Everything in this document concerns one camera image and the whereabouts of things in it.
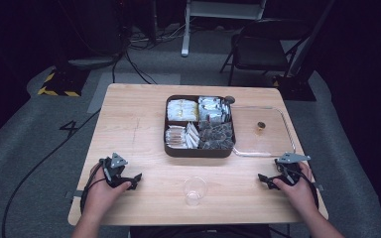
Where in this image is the dark brown compartment box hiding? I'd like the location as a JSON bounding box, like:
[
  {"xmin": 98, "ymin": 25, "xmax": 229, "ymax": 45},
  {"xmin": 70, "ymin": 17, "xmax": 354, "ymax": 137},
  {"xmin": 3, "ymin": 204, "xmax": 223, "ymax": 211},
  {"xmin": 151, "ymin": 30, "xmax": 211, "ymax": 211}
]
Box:
[{"xmin": 163, "ymin": 94, "xmax": 237, "ymax": 159}]

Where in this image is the clear box lid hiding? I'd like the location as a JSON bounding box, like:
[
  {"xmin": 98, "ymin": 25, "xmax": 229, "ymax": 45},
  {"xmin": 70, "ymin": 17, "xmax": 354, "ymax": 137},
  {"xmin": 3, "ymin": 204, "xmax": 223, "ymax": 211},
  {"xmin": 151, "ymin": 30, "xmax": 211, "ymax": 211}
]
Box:
[{"xmin": 230, "ymin": 104, "xmax": 298, "ymax": 159}]

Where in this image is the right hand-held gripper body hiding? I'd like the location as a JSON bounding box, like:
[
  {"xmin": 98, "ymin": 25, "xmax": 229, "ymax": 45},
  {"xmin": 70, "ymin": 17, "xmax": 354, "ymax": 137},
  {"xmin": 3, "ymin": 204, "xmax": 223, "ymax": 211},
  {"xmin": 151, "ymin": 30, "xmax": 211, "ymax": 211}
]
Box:
[{"xmin": 274, "ymin": 151, "xmax": 312, "ymax": 186}]

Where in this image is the white desk frame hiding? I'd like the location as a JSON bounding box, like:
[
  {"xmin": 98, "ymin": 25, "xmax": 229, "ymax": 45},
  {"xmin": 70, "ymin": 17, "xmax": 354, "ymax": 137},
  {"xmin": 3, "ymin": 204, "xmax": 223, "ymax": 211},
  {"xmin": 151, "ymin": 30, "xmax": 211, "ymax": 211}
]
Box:
[{"xmin": 181, "ymin": 0, "xmax": 268, "ymax": 59}]

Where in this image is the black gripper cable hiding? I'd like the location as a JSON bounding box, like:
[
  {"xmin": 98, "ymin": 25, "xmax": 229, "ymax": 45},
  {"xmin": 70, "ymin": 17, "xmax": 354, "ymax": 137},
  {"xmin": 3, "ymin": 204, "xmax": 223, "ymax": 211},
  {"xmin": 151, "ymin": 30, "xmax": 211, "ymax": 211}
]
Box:
[
  {"xmin": 296, "ymin": 170, "xmax": 320, "ymax": 210},
  {"xmin": 78, "ymin": 158, "xmax": 109, "ymax": 214}
]

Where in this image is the stand base with hazard stripes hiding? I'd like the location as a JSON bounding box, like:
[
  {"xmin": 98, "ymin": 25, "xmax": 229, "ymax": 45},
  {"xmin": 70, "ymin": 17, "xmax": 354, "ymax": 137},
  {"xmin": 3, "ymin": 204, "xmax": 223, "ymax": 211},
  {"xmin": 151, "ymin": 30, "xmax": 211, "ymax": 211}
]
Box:
[{"xmin": 37, "ymin": 66, "xmax": 91, "ymax": 98}]

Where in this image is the pile of clear wrapped sticks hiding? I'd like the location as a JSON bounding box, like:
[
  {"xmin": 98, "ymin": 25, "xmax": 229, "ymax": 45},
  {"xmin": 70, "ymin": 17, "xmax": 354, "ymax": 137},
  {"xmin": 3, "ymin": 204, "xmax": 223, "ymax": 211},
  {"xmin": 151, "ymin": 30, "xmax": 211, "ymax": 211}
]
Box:
[{"xmin": 165, "ymin": 124, "xmax": 189, "ymax": 150}]

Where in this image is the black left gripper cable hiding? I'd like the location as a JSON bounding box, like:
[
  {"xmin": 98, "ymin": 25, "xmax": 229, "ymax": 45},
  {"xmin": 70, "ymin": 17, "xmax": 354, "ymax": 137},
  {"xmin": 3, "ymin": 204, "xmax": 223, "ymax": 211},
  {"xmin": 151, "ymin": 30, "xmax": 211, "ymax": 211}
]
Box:
[{"xmin": 78, "ymin": 158, "xmax": 109, "ymax": 214}]

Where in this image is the black stand base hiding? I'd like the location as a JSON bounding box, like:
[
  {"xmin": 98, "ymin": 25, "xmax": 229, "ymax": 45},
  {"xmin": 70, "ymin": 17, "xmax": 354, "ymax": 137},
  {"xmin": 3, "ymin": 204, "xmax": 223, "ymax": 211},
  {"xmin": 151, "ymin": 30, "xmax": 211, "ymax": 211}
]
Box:
[{"xmin": 271, "ymin": 73, "xmax": 318, "ymax": 102}]

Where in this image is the person's left hand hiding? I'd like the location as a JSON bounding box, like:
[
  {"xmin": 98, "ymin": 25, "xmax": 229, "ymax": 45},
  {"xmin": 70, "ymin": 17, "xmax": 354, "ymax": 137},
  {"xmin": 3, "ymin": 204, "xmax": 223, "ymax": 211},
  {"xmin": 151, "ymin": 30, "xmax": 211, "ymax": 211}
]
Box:
[{"xmin": 80, "ymin": 163, "xmax": 133, "ymax": 217}]

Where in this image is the row of white sachets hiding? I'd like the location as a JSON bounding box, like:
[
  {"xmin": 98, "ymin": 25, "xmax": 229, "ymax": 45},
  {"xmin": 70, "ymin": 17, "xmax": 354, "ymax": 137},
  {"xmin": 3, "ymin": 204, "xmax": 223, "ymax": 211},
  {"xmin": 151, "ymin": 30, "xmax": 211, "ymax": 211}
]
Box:
[{"xmin": 184, "ymin": 121, "xmax": 200, "ymax": 150}]

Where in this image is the person's dark clothing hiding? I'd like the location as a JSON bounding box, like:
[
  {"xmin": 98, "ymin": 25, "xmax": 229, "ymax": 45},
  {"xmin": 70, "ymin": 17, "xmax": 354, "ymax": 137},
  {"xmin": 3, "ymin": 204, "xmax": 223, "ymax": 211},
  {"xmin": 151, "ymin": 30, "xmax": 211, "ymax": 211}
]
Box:
[{"xmin": 128, "ymin": 224, "xmax": 273, "ymax": 238}]

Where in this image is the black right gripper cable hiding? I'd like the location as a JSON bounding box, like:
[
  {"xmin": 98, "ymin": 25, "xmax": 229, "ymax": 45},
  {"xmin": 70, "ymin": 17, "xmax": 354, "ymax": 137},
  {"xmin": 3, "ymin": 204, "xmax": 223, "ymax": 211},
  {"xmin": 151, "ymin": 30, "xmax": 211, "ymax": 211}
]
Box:
[{"xmin": 296, "ymin": 170, "xmax": 320, "ymax": 210}]

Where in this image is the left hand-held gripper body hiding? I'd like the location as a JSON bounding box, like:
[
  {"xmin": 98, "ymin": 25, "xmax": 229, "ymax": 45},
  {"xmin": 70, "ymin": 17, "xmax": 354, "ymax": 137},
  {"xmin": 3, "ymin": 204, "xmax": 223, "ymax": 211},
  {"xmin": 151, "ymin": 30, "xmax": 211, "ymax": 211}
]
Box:
[{"xmin": 98, "ymin": 152, "xmax": 132, "ymax": 189}]

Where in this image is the bundle of floor cables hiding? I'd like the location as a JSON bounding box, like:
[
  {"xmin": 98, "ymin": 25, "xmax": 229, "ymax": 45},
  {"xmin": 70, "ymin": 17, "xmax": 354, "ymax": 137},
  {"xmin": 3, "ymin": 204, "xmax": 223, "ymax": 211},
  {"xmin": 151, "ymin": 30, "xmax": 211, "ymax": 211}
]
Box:
[{"xmin": 111, "ymin": 19, "xmax": 192, "ymax": 85}]

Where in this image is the black floor cable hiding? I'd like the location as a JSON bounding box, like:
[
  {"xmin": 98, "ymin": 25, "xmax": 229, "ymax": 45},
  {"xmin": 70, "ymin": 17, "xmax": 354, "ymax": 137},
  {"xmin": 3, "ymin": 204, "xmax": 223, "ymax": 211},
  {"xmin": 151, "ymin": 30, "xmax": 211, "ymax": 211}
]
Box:
[{"xmin": 1, "ymin": 108, "xmax": 102, "ymax": 238}]

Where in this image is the pile of silver packets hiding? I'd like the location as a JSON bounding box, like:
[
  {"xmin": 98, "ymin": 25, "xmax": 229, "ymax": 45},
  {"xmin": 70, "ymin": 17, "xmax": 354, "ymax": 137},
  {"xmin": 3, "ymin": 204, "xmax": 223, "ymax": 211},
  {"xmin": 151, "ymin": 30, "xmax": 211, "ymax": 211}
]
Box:
[{"xmin": 197, "ymin": 95, "xmax": 231, "ymax": 124}]

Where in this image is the person's right hand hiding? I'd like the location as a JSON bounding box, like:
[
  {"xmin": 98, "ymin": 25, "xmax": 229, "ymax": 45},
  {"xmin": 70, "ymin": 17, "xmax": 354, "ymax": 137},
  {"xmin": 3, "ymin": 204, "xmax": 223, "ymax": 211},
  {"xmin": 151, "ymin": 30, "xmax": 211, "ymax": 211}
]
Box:
[{"xmin": 272, "ymin": 161, "xmax": 319, "ymax": 217}]

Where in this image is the pile of yellow-white packets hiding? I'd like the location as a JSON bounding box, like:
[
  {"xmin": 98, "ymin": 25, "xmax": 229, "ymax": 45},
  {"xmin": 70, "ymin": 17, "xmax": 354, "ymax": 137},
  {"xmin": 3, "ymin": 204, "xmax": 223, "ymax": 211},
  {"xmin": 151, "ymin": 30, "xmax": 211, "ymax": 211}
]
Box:
[{"xmin": 167, "ymin": 98, "xmax": 199, "ymax": 122}]

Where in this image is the black folding chair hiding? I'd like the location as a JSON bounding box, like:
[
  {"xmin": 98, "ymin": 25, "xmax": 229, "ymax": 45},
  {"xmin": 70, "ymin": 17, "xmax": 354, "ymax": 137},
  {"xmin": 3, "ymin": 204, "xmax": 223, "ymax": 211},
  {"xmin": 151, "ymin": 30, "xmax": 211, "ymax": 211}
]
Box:
[{"xmin": 219, "ymin": 18, "xmax": 313, "ymax": 87}]

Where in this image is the pile of dark tea bags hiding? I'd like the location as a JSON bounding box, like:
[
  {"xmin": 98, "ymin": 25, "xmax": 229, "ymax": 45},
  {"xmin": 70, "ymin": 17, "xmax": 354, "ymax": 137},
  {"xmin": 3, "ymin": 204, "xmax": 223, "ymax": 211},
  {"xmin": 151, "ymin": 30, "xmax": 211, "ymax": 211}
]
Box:
[{"xmin": 197, "ymin": 120, "xmax": 235, "ymax": 151}]

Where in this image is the clear plastic cup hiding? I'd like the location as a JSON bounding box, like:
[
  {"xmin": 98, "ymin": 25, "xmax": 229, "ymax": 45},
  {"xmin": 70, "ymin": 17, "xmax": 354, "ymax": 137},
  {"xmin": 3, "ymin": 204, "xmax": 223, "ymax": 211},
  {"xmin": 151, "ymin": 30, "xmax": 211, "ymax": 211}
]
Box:
[{"xmin": 183, "ymin": 176, "xmax": 209, "ymax": 207}]

